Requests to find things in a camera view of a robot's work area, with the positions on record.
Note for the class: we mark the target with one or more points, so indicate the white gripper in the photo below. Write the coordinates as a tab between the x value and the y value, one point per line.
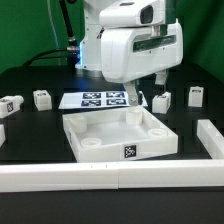
131	53

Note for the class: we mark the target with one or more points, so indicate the white square tabletop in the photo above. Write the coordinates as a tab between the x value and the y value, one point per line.
122	134

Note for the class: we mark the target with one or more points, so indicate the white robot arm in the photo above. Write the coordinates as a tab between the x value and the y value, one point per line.
90	47

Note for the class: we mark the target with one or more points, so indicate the paper sheet with markers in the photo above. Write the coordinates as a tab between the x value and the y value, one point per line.
94	100

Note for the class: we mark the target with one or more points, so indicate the white front fence bar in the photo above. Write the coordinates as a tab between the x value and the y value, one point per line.
111	175

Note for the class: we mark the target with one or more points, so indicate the white left fence piece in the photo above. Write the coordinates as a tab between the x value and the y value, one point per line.
2	135

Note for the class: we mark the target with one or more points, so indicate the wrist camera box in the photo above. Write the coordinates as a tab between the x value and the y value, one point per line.
133	13

